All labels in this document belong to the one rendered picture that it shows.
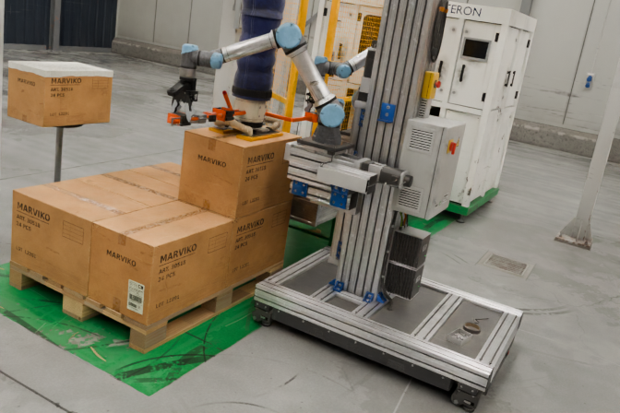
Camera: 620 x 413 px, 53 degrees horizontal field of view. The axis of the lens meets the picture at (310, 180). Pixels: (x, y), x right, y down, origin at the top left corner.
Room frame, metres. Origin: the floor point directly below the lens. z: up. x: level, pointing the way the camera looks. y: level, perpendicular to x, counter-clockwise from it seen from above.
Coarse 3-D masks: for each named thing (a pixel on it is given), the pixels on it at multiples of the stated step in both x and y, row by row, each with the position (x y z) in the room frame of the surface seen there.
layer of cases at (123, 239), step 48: (48, 192) 3.09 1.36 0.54; (96, 192) 3.21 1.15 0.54; (144, 192) 3.35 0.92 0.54; (48, 240) 2.91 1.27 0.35; (96, 240) 2.75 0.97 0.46; (144, 240) 2.64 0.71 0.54; (192, 240) 2.82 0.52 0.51; (240, 240) 3.19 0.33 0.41; (96, 288) 2.74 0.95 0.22; (144, 288) 2.60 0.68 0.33; (192, 288) 2.86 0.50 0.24
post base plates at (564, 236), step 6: (570, 222) 5.60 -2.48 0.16; (582, 222) 5.51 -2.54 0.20; (564, 228) 5.62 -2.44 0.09; (570, 228) 5.60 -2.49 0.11; (588, 228) 5.53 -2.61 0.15; (558, 234) 5.58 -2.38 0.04; (564, 234) 5.61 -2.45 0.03; (570, 234) 5.59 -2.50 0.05; (588, 234) 5.52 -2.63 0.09; (558, 240) 5.47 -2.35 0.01; (564, 240) 5.45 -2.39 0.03; (570, 240) 5.46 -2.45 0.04; (576, 240) 5.42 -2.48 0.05; (582, 240) 5.49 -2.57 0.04; (588, 240) 5.52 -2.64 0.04; (576, 246) 5.40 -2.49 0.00; (582, 246) 5.38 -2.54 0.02; (588, 246) 5.36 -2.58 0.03
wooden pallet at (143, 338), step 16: (16, 272) 3.02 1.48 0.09; (32, 272) 2.96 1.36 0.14; (272, 272) 3.54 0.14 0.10; (16, 288) 3.02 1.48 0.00; (64, 288) 2.85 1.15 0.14; (240, 288) 3.40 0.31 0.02; (64, 304) 2.84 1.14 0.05; (80, 304) 2.79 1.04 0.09; (96, 304) 2.74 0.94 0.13; (192, 304) 2.87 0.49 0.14; (208, 304) 3.07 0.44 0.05; (224, 304) 3.12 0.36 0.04; (80, 320) 2.78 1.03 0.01; (128, 320) 2.63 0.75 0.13; (160, 320) 2.66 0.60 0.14; (176, 320) 2.91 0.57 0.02; (192, 320) 2.93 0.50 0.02; (144, 336) 2.58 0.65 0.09; (160, 336) 2.67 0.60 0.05; (144, 352) 2.58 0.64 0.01
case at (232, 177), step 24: (192, 144) 3.27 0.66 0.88; (216, 144) 3.19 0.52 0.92; (240, 144) 3.17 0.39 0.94; (264, 144) 3.28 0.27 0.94; (192, 168) 3.26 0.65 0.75; (216, 168) 3.19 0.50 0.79; (240, 168) 3.12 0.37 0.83; (264, 168) 3.31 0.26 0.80; (192, 192) 3.25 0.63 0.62; (216, 192) 3.18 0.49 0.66; (240, 192) 3.13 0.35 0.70; (264, 192) 3.34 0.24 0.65; (288, 192) 3.58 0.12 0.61; (240, 216) 3.16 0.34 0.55
